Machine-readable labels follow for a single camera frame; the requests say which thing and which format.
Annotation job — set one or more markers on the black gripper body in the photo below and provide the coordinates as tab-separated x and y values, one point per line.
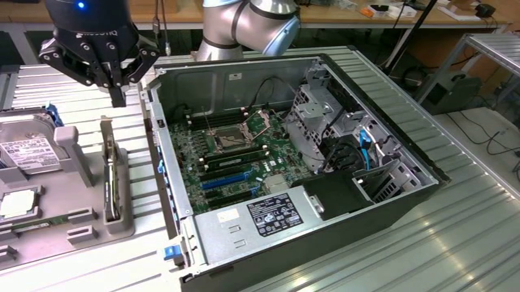
93	27

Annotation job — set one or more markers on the green graphics card black shroud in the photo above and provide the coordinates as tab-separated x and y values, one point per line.
109	158

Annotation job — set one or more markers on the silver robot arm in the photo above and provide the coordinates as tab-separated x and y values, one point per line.
227	27

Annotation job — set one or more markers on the blue disk carrier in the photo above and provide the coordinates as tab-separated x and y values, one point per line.
55	115

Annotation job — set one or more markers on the thin metal locking lever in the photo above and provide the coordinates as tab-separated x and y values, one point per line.
206	120

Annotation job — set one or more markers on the silver hard disk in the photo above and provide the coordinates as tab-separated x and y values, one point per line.
28	152

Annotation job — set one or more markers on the blue card retention latch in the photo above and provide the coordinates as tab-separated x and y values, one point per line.
157	164

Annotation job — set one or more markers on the CPU socket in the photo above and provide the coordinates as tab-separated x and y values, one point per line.
228	141

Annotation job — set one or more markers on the metal socket cover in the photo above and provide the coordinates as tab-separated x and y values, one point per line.
263	115

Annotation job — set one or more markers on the dark RAM stick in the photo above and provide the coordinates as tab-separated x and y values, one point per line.
231	163

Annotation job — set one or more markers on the grey parts rack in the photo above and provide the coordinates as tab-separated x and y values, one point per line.
80	188

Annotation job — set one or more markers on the black expansion slot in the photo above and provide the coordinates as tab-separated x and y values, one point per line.
232	203
228	196
223	175

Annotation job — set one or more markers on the blue expansion slot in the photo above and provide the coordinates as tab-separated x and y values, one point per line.
224	182

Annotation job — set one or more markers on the green motherboard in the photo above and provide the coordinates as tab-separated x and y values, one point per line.
275	152

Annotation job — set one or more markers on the silver disk bay cage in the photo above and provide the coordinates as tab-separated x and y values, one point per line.
313	109

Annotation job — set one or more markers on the silver CPU chip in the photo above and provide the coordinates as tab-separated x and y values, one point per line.
16	203

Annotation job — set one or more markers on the wooden desk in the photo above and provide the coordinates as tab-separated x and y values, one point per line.
333	16

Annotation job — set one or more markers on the silver chipset heatsink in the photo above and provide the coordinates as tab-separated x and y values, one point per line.
276	184

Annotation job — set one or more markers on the green RAM stick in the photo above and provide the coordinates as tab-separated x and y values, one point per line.
32	225

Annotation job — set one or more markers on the small orange box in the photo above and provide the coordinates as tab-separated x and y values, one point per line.
367	11

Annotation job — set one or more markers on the grey power supply unit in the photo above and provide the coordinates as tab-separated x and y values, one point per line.
227	240

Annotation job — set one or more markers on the blue case release tab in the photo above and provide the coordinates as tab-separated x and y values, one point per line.
170	254

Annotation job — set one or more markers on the black plastic shroud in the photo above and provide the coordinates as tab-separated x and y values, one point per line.
333	194

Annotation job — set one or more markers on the white flat box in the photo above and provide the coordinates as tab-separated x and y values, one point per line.
402	11

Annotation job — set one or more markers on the black tripod pole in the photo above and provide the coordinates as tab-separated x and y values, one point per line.
410	33

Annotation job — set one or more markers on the perforated metal disk bay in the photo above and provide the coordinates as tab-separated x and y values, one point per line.
385	182

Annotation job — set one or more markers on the black PC case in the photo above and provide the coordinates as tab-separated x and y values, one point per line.
345	243

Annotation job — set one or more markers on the dark machine box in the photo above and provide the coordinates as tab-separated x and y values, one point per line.
454	91

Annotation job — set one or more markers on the white cardboard box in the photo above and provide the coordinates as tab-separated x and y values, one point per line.
458	12

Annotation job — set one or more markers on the black power adapter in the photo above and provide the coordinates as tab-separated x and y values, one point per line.
485	10

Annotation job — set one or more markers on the aluminium frame table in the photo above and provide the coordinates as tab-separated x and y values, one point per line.
490	45

